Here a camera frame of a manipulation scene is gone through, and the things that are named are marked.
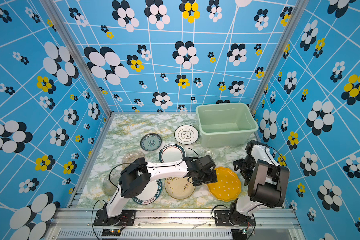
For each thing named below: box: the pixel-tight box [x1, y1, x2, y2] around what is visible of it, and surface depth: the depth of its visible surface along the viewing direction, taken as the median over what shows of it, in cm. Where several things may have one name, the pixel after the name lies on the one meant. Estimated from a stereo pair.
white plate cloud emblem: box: [174, 124, 200, 145], surface depth 108 cm
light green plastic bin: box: [195, 102, 259, 147], surface depth 104 cm
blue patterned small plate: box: [140, 133, 162, 152], surface depth 104 cm
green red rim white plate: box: [158, 143, 186, 163], surface depth 100 cm
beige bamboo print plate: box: [164, 177, 196, 199], surface depth 84 cm
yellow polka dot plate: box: [207, 167, 241, 202], surface depth 84 cm
